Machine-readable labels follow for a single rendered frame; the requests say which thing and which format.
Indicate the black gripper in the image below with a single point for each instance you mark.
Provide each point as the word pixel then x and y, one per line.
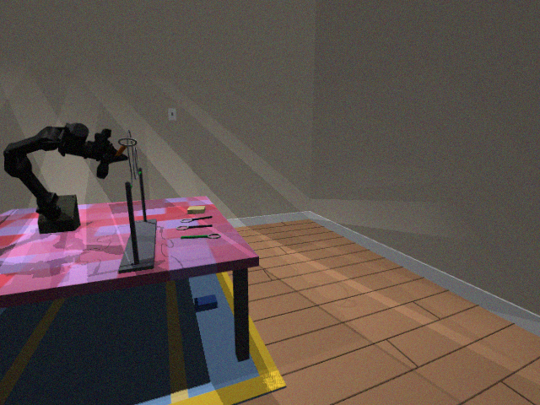
pixel 102 170

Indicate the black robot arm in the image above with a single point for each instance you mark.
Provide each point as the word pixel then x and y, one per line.
pixel 69 140

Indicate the orange handle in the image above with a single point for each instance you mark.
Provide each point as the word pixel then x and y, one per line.
pixel 124 146

